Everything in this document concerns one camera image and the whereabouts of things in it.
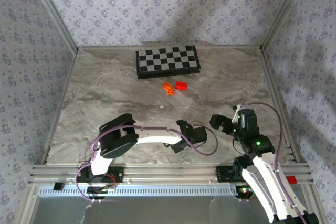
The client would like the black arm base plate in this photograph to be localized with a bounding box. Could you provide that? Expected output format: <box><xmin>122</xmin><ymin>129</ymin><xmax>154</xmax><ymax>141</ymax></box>
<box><xmin>215</xmin><ymin>165</ymin><xmax>249</xmax><ymax>183</ymax></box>
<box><xmin>76</xmin><ymin>166</ymin><xmax>124</xmax><ymax>184</ymax></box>

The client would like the wide aluminium frame rail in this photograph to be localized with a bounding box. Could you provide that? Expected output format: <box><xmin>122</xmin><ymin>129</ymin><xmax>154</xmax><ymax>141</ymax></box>
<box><xmin>28</xmin><ymin>164</ymin><xmax>314</xmax><ymax>183</ymax></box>

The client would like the aluminium frame post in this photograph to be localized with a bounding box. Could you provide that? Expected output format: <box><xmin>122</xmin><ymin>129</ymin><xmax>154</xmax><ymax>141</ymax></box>
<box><xmin>26</xmin><ymin>0</ymin><xmax>79</xmax><ymax>53</ymax></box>
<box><xmin>261</xmin><ymin>0</ymin><xmax>314</xmax><ymax>50</ymax></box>

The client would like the black grey chessboard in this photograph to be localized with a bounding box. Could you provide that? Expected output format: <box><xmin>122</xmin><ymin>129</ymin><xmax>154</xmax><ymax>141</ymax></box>
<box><xmin>135</xmin><ymin>45</ymin><xmax>202</xmax><ymax>80</ymax></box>

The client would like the slotted grey cable duct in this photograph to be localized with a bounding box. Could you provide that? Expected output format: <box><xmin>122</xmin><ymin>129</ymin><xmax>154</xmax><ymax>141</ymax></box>
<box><xmin>37</xmin><ymin>184</ymin><xmax>238</xmax><ymax>197</ymax></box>

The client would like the orange curved plastic piece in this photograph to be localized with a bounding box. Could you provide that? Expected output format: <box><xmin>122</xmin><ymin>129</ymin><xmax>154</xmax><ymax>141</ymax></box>
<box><xmin>162</xmin><ymin>82</ymin><xmax>176</xmax><ymax>97</ymax></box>

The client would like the aluminium table edge rail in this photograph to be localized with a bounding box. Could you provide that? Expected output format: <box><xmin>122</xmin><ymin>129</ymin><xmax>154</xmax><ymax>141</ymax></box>
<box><xmin>258</xmin><ymin>47</ymin><xmax>301</xmax><ymax>163</ymax></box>
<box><xmin>39</xmin><ymin>48</ymin><xmax>79</xmax><ymax>166</ymax></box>

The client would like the grey metal panel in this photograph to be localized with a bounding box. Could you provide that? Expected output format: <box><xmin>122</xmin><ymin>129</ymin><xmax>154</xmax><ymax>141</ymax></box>
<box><xmin>31</xmin><ymin>195</ymin><xmax>266</xmax><ymax>224</ymax></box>

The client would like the purple cable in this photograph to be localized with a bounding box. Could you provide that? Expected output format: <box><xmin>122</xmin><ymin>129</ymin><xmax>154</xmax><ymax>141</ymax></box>
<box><xmin>232</xmin><ymin>102</ymin><xmax>308</xmax><ymax>224</ymax></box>
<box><xmin>75</xmin><ymin>125</ymin><xmax>219</xmax><ymax>204</ymax></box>

